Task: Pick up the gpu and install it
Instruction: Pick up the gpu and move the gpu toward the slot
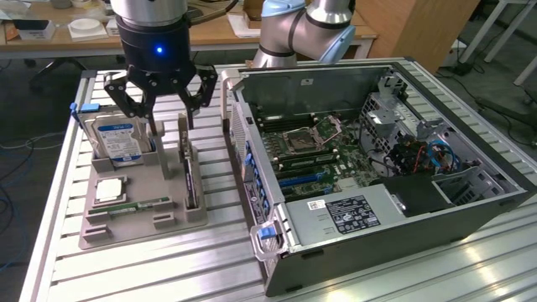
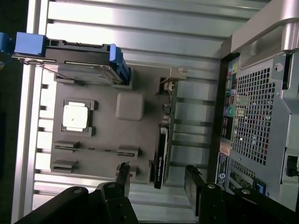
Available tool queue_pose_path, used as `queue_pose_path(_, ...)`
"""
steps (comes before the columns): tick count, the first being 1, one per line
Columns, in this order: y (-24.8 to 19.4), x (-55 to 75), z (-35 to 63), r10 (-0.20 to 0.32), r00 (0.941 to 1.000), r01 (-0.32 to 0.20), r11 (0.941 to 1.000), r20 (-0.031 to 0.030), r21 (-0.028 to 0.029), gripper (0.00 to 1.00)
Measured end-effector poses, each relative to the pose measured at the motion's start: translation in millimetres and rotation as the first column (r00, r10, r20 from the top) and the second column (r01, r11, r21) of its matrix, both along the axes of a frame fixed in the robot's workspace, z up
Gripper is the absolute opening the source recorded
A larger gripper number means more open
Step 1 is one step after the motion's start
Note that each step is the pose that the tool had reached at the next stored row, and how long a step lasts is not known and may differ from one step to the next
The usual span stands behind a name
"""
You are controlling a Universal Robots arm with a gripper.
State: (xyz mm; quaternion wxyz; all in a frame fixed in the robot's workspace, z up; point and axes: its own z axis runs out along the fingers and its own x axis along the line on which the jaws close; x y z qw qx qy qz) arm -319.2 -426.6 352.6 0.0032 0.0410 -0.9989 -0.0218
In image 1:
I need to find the black power adapter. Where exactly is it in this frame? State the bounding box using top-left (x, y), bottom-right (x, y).
top-left (454, 60), bottom-right (476, 77)

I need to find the hard disk with blue label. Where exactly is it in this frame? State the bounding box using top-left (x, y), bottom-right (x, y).
top-left (69, 103), bottom-right (155, 168)

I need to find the grey parts rack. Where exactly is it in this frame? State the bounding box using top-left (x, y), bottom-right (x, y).
top-left (79, 113), bottom-right (209, 251)

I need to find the white box with black top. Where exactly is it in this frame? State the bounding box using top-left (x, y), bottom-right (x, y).
top-left (12, 19), bottom-right (57, 42)

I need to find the metal socket cover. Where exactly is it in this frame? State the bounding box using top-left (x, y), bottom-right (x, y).
top-left (312, 114), bottom-right (344, 137)

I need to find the open black PC case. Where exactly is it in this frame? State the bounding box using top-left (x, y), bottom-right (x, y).
top-left (220, 61), bottom-right (537, 298)

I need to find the small white labelled box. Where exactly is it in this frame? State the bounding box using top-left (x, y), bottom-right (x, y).
top-left (105, 18), bottom-right (124, 38)

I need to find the white table frame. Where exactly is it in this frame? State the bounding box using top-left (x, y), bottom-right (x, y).
top-left (458, 0), bottom-right (537, 86)

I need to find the stack of papers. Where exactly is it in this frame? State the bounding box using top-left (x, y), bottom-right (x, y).
top-left (227, 13), bottom-right (264, 39)

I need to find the cardboard box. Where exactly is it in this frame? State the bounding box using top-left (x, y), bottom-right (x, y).
top-left (243, 0), bottom-right (271, 21)

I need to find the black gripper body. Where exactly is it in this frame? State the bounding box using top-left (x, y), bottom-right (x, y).
top-left (115, 14), bottom-right (197, 96)

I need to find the CPU socket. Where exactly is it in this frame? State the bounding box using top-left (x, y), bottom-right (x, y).
top-left (284, 127), bottom-right (325, 151)

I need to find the black chair base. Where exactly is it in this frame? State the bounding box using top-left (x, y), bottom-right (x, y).
top-left (473, 84), bottom-right (537, 124)
top-left (24, 57), bottom-right (89, 92)

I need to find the blue expansion slot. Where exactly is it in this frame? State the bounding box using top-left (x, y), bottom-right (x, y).
top-left (277, 171), bottom-right (321, 187)

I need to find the grey disk bay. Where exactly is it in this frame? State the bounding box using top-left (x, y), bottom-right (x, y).
top-left (430, 165), bottom-right (505, 206)

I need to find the grey power supply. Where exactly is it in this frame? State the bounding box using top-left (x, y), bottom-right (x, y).
top-left (275, 184), bottom-right (406, 247)

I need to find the green RAM stick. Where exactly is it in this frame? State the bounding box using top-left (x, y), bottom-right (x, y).
top-left (92, 197), bottom-right (173, 215)

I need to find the green motherboard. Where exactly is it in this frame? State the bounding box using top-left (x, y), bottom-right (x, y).
top-left (255, 109), bottom-right (392, 204)

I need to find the white square box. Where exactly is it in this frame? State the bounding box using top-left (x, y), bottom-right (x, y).
top-left (68, 18), bottom-right (108, 42)

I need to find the blue wire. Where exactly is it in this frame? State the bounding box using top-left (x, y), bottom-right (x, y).
top-left (426, 139), bottom-right (464, 174)

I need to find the installed black RAM stick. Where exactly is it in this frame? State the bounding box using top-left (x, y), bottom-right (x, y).
top-left (277, 153), bottom-right (338, 168)

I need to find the wooden cabinet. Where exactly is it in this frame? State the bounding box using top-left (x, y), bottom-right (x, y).
top-left (354, 0), bottom-right (481, 75)

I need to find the silver CPU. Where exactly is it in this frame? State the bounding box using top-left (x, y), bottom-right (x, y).
top-left (95, 179), bottom-right (128, 203)

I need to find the blue floor cable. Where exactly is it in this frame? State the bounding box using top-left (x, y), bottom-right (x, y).
top-left (0, 147), bottom-right (33, 272)

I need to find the red wire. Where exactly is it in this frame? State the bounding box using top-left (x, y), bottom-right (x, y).
top-left (412, 143), bottom-right (425, 172)

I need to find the wooden desk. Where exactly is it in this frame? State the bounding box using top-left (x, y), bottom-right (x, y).
top-left (0, 0), bottom-right (378, 61)

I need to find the metal drive cage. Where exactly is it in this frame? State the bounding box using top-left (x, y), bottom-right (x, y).
top-left (360, 74), bottom-right (421, 140)

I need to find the dark graphics card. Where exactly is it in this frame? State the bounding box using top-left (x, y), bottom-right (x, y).
top-left (177, 113), bottom-right (204, 211)

